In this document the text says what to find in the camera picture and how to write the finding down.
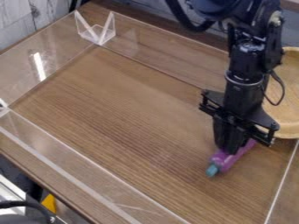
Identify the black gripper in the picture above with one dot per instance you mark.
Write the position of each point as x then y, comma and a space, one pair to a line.
239, 118

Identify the purple toy eggplant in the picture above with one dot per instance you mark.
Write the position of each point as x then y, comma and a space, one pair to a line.
222, 161

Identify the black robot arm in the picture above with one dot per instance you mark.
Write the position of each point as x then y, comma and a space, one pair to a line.
255, 52

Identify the brown wooden bowl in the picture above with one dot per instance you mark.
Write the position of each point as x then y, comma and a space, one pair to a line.
286, 112

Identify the clear acrylic tray walls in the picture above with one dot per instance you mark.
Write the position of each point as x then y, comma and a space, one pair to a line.
103, 126

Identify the yellow and black device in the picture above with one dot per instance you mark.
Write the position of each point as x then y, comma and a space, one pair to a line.
58, 210

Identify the clear acrylic corner bracket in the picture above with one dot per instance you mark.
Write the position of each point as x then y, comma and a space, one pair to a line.
98, 34

